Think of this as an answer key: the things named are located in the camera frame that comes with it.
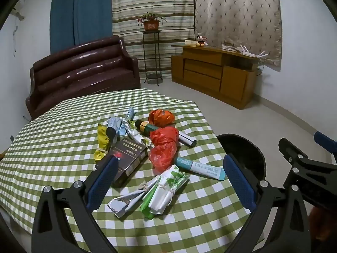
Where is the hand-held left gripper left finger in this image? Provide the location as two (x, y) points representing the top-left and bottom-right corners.
(32, 155), (119, 253)

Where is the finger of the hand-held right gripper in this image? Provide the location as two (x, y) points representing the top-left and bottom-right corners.
(314, 131), (337, 161)
(278, 137), (319, 174)

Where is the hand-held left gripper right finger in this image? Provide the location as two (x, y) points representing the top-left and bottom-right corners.
(223, 153), (310, 253)

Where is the silver white wrapper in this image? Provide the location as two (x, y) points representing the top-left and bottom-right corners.
(107, 175), (160, 218)

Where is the black trash bin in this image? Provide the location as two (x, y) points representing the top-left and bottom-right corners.
(216, 134), (266, 187)

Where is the dark cigarette box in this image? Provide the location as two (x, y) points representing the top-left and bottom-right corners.
(95, 137), (148, 187)

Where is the teal and white tube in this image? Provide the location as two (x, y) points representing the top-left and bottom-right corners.
(176, 157), (226, 181)

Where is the yellow wrapper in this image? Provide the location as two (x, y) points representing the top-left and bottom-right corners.
(94, 123), (111, 161)

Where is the dark grey cylinder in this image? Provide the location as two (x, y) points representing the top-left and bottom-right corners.
(106, 127), (118, 145)

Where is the silver blue wrapper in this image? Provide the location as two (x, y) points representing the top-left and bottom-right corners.
(107, 117), (124, 130)

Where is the green white wrapper bundle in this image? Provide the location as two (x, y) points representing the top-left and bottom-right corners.
(139, 165), (190, 219)

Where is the white blue narrow box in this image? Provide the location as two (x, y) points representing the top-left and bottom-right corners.
(178, 132), (197, 147)

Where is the green yellow black tube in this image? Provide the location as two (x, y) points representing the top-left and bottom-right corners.
(135, 119), (158, 135)

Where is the red plastic bag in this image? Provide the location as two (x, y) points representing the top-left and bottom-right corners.
(149, 126), (180, 172)

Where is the orange plastic bag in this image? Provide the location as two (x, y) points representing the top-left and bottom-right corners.
(148, 109), (175, 127)

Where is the brown wooden furniture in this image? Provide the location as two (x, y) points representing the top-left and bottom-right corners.
(309, 204), (337, 253)

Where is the green checked tablecloth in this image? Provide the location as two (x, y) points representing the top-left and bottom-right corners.
(0, 88), (264, 253)

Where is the white router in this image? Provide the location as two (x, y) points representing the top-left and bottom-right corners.
(238, 45), (269, 58)

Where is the wooden cabinet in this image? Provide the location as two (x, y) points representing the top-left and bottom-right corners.
(171, 44), (260, 110)

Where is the dark red leather sofa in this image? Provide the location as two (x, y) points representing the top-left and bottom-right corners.
(25, 35), (141, 120)

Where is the black metal plant stand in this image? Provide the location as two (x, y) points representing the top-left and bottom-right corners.
(142, 30), (164, 86)

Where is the beige diamond pattern curtain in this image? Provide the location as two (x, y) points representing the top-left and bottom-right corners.
(193, 0), (283, 71)

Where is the potted plant orange pot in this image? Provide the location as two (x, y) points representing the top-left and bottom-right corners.
(136, 12), (167, 31)

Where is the blue curtain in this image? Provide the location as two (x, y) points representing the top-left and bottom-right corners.
(50, 0), (114, 54)

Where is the striped curtain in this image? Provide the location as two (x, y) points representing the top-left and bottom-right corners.
(112, 0), (196, 72)

